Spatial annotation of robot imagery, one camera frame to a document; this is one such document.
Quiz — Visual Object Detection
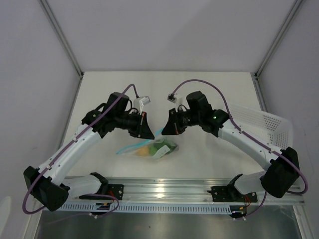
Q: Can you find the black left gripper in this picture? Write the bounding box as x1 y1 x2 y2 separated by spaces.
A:
115 111 154 140

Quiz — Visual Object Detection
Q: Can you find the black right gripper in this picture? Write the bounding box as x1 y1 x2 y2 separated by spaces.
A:
162 107 201 135

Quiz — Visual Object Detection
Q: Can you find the yellow toy lemon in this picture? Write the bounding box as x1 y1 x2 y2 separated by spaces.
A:
136 146 150 157

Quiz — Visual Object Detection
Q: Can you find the green toy cucumber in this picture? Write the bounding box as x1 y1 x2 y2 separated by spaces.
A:
149 145 170 159

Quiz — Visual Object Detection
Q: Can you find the clear zip bag blue zipper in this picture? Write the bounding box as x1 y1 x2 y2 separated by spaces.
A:
116 128 179 160

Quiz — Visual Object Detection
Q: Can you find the green toy bell pepper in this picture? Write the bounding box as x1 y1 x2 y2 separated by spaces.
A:
156 138 179 154

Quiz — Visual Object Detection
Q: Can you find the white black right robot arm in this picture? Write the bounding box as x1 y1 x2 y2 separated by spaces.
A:
161 91 300 201

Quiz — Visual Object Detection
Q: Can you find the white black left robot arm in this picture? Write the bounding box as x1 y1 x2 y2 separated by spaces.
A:
23 92 155 212

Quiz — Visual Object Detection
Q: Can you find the white perforated plastic basket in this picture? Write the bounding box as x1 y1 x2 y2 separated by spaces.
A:
226 104 293 149

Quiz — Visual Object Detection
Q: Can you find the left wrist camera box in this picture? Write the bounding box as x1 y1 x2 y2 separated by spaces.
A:
133 96 151 113

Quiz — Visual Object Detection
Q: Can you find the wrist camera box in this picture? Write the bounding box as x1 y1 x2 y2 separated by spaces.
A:
167 93 183 106
133 96 151 113

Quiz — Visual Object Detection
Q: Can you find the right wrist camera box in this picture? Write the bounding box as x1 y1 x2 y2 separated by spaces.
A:
167 93 183 106

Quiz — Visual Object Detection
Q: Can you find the aluminium front rail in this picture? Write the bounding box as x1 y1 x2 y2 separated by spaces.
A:
33 177 305 205

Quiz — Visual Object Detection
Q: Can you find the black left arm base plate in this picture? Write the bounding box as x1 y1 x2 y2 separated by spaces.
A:
79 184 124 200

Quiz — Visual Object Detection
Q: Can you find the light blue slotted cable duct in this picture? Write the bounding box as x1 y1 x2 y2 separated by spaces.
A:
59 202 232 215

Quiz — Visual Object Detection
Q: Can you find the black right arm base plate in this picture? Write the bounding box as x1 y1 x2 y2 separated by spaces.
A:
207 186 258 203

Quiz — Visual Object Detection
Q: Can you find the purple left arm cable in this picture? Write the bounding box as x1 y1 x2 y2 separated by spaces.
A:
21 84 140 225

